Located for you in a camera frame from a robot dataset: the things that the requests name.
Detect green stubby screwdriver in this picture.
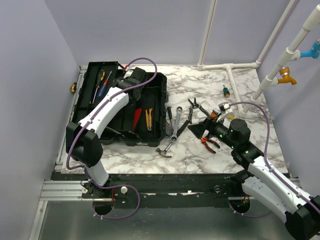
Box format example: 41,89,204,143
222,85,230,98

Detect blue pipe valve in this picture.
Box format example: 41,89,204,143
300,38,320,59

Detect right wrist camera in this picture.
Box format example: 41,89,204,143
217,102,232,122

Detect yellow black pruning shears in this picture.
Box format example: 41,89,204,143
145,108,153,132

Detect claw hammer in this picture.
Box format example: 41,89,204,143
156,142,173,158

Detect yellow brass faucet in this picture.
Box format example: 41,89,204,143
278,67,297,85

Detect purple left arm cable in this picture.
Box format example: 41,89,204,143
65,57,158,220

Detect yellow black screwdriver at wall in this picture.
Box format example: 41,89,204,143
70,82,77,93

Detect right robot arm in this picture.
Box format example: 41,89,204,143
188,118,320,240

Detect small yellow tool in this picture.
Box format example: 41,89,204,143
228,113,235,120

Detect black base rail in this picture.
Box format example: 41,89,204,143
82,174,251,213

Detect silver combination ratchet wrench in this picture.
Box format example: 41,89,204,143
170,106,183,143

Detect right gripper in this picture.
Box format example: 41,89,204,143
188,113,238,149

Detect black grey wire stripper pliers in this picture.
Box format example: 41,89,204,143
188,98,211,124

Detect red test pen screwdriver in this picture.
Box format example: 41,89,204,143
98,71,112,98

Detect black pruner handle piece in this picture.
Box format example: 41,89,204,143
177,120,190,137

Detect long screwdriver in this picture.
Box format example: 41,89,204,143
91,69,105,104

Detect black plastic toolbox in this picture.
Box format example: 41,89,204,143
71,61,167,147

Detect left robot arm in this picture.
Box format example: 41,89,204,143
65,67,149,198

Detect red black utility knife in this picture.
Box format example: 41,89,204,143
133,108,142,130

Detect orange black hex key set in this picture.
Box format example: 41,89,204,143
210,110,219,118

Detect orange black pliers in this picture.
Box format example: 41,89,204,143
200,136,221,154

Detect white pvc pipe frame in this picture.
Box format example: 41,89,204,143
196,0,320,103

